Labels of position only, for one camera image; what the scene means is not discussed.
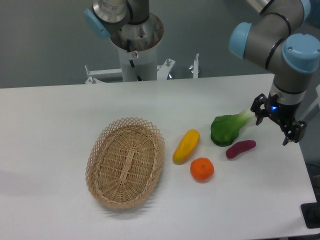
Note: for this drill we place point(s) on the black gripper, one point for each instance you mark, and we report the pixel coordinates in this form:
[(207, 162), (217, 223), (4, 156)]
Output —
[(282, 114)]

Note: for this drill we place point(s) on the purple sweet potato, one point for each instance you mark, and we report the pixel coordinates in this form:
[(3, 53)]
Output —
[(239, 148)]

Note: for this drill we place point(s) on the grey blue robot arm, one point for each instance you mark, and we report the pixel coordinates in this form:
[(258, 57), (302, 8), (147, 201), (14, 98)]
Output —
[(271, 43)]

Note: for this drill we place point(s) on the green bok choy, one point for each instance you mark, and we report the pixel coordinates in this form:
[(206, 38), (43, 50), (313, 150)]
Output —
[(225, 128)]

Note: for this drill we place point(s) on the yellow mango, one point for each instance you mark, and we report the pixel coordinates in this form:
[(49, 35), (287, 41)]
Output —
[(186, 146)]

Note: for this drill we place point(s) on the orange tangerine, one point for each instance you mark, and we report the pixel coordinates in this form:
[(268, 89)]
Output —
[(202, 169)]

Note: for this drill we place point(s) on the black box at table edge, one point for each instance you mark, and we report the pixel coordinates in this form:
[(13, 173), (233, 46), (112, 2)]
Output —
[(311, 214)]

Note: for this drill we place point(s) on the woven wicker basket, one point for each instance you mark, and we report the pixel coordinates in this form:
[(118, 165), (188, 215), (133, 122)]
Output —
[(125, 163)]

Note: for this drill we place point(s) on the white clamp bracket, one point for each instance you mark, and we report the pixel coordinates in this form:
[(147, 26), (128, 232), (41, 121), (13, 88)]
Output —
[(105, 74)]

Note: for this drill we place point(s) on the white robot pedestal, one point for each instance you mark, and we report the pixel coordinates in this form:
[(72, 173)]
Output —
[(139, 60)]

